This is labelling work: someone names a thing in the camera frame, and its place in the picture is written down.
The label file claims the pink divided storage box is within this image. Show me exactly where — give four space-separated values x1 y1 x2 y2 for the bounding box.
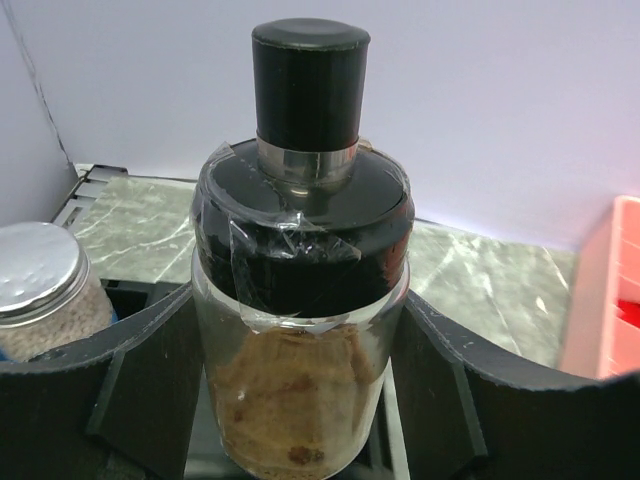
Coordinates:
559 196 639 379

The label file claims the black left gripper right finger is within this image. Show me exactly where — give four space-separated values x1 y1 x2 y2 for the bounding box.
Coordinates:
392 294 639 479

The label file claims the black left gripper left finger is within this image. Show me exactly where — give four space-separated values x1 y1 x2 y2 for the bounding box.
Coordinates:
1 284 200 479

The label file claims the black cap brown powder bottle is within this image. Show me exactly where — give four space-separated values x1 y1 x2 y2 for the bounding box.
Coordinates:
191 18 415 479

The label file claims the red item middle compartment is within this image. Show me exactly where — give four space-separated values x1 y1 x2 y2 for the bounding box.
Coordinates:
617 299 640 328

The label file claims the black divided organizer tray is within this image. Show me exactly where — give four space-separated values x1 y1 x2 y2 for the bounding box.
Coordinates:
103 280 395 479

